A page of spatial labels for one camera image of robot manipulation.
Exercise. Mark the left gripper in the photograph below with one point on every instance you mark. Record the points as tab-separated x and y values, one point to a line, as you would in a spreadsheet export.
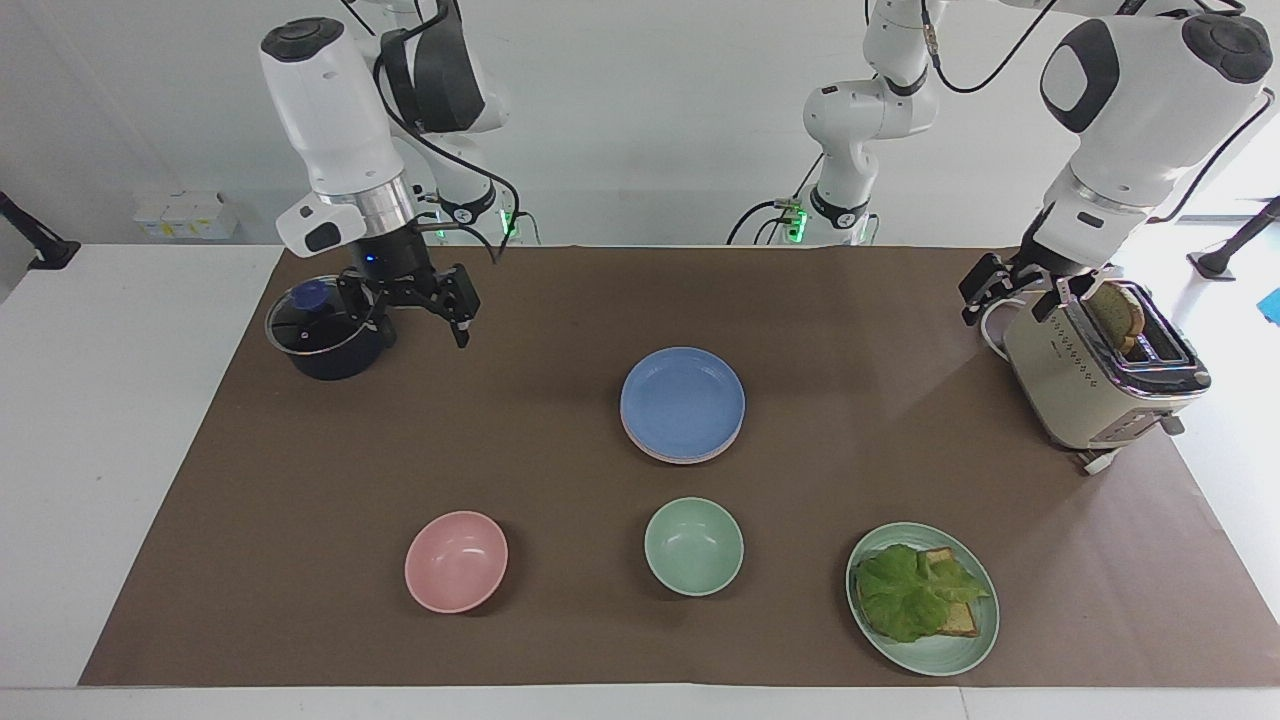
1060	245

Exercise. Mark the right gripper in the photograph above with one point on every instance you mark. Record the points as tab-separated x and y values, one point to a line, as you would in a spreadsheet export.
385	258

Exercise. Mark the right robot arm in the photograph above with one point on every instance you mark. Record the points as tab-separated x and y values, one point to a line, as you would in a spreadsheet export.
330	110

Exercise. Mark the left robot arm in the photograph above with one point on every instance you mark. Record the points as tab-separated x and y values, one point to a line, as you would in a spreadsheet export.
1150	100

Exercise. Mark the dark blue pot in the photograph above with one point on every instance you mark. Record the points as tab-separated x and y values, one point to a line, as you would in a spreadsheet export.
335	355

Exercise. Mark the bread slice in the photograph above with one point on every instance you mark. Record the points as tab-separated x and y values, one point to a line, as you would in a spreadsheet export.
960	618
1122	315

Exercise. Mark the glass pot lid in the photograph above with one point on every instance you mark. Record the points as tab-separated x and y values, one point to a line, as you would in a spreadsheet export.
305	318

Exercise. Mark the beige toaster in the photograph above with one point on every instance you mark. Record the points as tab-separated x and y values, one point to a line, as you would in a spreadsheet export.
1090	385

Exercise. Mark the black stand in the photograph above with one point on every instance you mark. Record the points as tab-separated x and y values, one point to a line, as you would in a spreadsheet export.
35	240
1235	245

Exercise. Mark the blue object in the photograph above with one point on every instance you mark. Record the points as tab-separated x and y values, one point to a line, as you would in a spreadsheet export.
1272	306

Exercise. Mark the pink bowl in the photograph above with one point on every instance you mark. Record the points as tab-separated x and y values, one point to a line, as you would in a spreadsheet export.
456	560

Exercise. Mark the blue plate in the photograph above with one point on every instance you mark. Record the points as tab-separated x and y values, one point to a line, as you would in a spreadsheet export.
682	400

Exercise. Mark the pink plate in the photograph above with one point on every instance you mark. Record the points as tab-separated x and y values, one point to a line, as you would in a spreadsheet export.
682	455

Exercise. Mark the green lettuce leaf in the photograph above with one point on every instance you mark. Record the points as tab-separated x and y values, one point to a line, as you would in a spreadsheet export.
910	595

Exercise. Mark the green bowl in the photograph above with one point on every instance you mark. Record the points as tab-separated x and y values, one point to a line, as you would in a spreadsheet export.
694	545

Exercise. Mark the green plate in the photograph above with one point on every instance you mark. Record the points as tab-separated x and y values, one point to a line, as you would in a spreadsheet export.
940	655

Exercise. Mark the white wall box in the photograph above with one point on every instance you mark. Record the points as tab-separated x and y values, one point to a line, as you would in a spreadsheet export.
185	215

